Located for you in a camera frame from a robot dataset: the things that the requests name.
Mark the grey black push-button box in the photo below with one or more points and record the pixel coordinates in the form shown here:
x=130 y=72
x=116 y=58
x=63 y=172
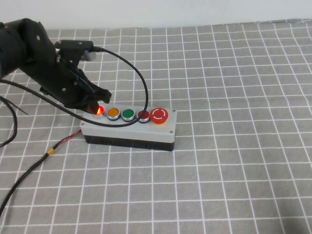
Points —
x=126 y=131

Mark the lit red indicator button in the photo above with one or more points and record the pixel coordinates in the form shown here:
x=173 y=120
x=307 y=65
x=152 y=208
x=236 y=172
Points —
x=100 y=111

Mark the dark red push button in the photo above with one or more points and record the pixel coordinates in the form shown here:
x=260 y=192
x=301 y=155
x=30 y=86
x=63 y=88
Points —
x=144 y=114

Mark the green push button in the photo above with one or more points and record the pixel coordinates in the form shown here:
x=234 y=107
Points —
x=128 y=114

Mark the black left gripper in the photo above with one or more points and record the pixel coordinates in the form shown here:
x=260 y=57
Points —
x=61 y=85

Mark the yellow push button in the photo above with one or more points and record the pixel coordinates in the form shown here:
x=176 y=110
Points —
x=113 y=113

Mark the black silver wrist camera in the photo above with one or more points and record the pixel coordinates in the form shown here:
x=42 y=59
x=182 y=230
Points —
x=73 y=46

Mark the red mushroom emergency stop button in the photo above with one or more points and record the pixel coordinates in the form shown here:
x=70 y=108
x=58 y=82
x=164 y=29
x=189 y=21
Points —
x=159 y=115

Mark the grey white-checked tablecloth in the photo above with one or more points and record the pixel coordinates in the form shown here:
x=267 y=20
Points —
x=219 y=146

